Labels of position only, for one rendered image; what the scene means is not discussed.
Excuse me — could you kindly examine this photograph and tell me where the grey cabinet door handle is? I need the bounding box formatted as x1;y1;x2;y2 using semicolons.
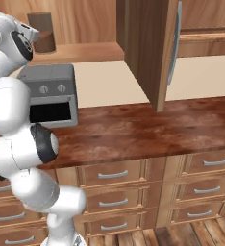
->
166;1;183;86

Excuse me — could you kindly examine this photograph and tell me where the open wooden wall cabinet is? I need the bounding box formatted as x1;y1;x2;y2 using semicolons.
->
0;0;126;66

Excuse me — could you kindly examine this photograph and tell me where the grey toaster oven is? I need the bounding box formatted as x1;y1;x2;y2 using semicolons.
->
17;63;80;130

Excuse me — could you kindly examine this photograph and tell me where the closed wooden wall cabinet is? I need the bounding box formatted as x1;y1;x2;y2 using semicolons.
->
177;0;225;59

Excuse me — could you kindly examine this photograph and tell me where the brown cylindrical container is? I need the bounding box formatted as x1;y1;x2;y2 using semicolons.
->
26;12;57;55

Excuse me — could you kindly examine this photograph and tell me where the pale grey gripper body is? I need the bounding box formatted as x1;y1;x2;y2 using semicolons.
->
19;24;41;44

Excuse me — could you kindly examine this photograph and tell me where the open wooden cabinet door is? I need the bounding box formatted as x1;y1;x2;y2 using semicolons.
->
115;0;180;113

